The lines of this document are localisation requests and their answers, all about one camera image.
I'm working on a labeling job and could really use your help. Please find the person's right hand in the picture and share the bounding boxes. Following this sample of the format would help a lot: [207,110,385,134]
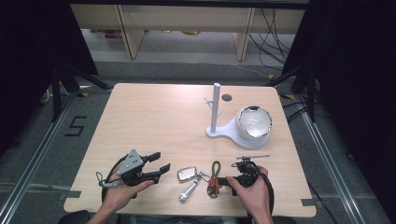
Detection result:
[226,165,271,218]

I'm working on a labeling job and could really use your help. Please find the person's left hand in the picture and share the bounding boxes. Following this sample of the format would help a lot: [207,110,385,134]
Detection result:
[102,172,156,215]

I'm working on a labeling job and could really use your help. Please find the black metal stand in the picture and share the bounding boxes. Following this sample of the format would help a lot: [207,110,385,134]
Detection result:
[49,63,113,123]
[264,62,319,124]

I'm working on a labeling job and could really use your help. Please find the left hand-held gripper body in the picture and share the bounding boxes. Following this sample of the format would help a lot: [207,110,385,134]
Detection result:
[116,148,148,188]

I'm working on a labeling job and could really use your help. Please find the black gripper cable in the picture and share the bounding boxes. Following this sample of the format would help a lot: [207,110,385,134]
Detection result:
[101,154,129,203]
[248,160,276,217]

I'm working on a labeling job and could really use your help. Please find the silver key fob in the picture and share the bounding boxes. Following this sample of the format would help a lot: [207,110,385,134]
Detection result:
[177,165,199,184]

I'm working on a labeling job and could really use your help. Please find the light wooden shelf unit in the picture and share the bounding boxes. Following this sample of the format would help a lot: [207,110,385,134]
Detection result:
[69,3,307,62]

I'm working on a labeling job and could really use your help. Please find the aluminium floor rail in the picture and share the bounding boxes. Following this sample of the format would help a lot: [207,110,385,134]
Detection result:
[0,90,79,224]
[298,92,369,224]

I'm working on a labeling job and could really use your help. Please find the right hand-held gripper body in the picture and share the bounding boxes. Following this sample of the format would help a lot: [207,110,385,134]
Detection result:
[231,153,271,189]

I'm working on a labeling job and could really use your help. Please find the white key holder stand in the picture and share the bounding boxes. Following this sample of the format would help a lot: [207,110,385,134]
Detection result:
[204,82,271,150]

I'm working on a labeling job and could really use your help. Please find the black curtain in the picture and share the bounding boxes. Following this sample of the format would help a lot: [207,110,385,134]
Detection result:
[281,0,396,216]
[0,0,99,157]

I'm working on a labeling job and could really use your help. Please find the person's legs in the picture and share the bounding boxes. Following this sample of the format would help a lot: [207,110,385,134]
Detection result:
[57,209,297,224]

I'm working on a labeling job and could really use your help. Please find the grey strap loop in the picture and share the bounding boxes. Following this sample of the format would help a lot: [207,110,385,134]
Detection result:
[95,171,120,189]

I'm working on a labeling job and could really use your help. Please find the white bowl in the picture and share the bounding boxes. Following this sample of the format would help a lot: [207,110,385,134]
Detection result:
[235,105,273,141]

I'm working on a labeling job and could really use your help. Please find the green cord keychain brown strap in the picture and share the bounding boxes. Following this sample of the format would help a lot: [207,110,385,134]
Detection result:
[206,160,222,200]

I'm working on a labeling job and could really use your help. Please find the black floor cables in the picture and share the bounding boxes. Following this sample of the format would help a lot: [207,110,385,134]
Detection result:
[247,7,297,72]

